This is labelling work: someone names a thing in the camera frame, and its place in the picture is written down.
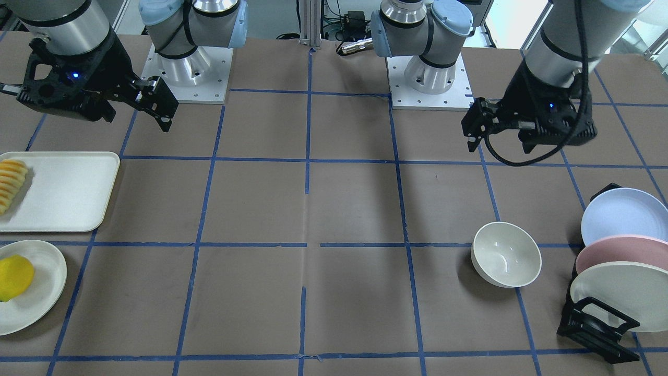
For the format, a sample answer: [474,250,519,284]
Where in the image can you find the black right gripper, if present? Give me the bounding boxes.
[15,29,179,132]

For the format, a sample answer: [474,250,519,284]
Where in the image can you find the cream rectangular tray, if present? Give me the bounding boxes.
[1,151,120,233]

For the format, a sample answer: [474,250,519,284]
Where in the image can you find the yellow lemon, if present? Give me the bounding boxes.
[1,255,35,302]

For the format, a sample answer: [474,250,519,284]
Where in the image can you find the pink plate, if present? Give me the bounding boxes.
[575,234,667,273]

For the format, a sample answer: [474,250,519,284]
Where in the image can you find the cream round plate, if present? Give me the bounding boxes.
[1,240,67,336]

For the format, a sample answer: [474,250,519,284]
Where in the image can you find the blue plate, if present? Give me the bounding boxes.
[580,187,667,245]

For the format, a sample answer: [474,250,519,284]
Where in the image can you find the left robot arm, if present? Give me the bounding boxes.
[370,1,650,165]

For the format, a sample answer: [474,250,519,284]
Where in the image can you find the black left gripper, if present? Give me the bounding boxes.
[461,62,597,153]

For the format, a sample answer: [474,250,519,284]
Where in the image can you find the aluminium frame post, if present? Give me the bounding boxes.
[297,0,324,50]

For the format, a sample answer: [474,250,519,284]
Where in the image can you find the black dish rack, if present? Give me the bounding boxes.
[556,183,641,365]

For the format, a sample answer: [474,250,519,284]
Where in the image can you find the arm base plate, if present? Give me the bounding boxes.
[386,55,474,111]
[141,45,235,104]

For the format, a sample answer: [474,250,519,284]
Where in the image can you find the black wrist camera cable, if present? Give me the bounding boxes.
[484,0,593,168]

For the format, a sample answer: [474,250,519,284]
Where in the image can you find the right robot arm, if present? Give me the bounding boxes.
[2,1,248,132]

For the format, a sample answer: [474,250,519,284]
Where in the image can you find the cream plate in rack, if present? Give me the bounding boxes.
[569,262,667,332]

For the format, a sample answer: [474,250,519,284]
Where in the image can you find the white bowl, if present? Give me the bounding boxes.
[470,221,542,288]

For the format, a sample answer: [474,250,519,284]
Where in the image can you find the sliced yellow fruit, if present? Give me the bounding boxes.
[1,159,29,215]

